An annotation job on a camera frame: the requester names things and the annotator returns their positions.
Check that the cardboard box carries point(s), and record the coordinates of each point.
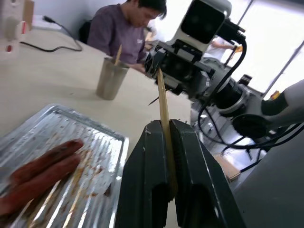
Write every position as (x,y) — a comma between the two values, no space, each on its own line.
(29,12)

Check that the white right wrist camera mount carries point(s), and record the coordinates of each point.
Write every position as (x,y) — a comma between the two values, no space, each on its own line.
(202,21)

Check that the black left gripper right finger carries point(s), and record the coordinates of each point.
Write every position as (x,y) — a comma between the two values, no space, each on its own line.
(202,180)

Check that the wooden skewer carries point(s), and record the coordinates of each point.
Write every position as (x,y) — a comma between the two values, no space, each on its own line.
(118,55)
(165,111)

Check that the metal cup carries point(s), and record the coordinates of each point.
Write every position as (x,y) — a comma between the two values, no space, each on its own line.
(110,80)

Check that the red-brown sausage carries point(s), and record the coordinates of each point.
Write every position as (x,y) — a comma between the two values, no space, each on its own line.
(35,183)
(50,156)

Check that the person in white shirt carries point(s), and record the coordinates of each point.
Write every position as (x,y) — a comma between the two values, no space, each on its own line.
(221,44)

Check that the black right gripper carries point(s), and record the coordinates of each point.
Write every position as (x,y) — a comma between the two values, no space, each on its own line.
(180,66)

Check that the person in purple shirt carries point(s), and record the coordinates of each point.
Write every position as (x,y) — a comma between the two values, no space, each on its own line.
(114,31)

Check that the grey robot torso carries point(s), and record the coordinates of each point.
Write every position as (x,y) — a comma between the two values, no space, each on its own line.
(273,190)

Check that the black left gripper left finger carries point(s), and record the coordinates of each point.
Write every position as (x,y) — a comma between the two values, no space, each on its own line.
(142,171)

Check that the silver foil tray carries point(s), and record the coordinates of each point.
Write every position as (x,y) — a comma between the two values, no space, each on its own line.
(95,152)

